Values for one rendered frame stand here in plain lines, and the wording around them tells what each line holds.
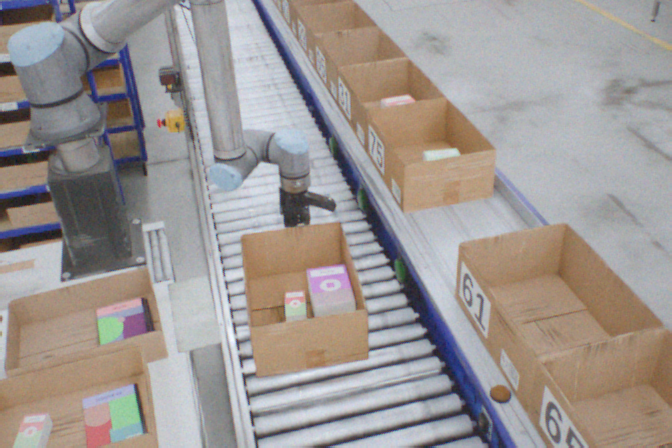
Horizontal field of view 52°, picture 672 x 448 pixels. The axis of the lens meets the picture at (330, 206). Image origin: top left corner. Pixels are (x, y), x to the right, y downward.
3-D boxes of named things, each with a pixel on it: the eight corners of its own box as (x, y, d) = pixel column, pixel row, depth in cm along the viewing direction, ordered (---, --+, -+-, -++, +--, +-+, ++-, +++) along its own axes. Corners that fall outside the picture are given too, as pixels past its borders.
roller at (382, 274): (224, 298, 203) (224, 297, 198) (392, 265, 212) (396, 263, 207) (227, 315, 202) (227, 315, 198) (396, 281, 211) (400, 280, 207)
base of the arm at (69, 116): (28, 145, 189) (14, 112, 183) (38, 116, 205) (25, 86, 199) (97, 130, 191) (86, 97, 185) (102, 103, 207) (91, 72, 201)
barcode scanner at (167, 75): (162, 100, 259) (157, 72, 255) (162, 92, 270) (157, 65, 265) (180, 97, 260) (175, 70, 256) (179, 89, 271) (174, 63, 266)
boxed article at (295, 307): (287, 329, 187) (285, 316, 184) (285, 304, 195) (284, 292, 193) (307, 327, 187) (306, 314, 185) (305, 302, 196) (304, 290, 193)
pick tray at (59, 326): (18, 327, 194) (7, 300, 188) (155, 292, 203) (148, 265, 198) (15, 400, 171) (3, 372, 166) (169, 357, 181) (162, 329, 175)
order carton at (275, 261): (246, 280, 206) (239, 233, 197) (343, 266, 209) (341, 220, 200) (255, 377, 174) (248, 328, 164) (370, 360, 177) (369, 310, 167)
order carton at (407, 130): (366, 153, 240) (365, 109, 231) (445, 140, 245) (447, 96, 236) (403, 214, 208) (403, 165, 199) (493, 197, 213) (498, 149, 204)
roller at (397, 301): (229, 328, 193) (229, 328, 188) (406, 291, 202) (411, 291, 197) (232, 346, 192) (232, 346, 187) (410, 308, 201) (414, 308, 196)
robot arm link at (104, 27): (35, 38, 197) (211, -96, 153) (75, 16, 210) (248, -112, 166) (69, 83, 202) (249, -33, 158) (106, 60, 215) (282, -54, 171)
